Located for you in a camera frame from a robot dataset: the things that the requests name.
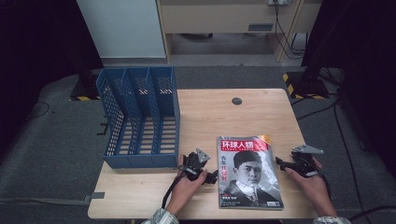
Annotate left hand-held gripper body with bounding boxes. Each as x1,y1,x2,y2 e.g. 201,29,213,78
181,147,211,182

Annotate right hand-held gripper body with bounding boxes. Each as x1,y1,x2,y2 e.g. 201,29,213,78
281,144,325,178

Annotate portrait cover magazine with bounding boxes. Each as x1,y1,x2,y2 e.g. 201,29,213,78
216,133,285,210

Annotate blue plastic file rack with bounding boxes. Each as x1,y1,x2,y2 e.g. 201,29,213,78
95,65,182,170

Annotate person's right hand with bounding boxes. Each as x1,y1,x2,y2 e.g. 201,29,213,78
284,157,338,217

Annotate person's left hand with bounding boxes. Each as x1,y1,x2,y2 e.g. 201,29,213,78
166,154,208,217

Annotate black stand base striped edge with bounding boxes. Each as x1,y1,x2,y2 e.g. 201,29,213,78
68,72,103,103
282,70,331,101

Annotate grey floor tape strip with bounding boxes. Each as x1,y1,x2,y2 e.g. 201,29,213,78
0,191,106,207

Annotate black curtain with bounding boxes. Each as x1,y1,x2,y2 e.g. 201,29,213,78
300,0,396,180
0,0,105,158

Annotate beige wooden desk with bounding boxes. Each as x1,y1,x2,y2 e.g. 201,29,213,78
155,0,323,64

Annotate white cabinet panel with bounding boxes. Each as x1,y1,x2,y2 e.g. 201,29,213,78
76,0,167,60

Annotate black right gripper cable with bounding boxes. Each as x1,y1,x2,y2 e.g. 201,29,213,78
316,169,333,201

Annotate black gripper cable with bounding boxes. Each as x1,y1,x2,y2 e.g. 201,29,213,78
316,169,333,201
161,166,188,210

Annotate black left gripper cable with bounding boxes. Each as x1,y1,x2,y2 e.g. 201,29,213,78
161,166,188,210

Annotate long black floor cable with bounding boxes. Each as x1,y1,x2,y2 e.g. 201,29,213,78
290,92,366,224

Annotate thick black floor cable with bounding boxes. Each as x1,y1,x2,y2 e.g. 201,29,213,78
347,204,396,222

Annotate black hanging cables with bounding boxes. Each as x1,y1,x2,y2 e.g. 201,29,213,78
273,2,308,61

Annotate thin black floor cable loop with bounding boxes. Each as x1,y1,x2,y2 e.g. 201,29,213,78
25,101,51,121

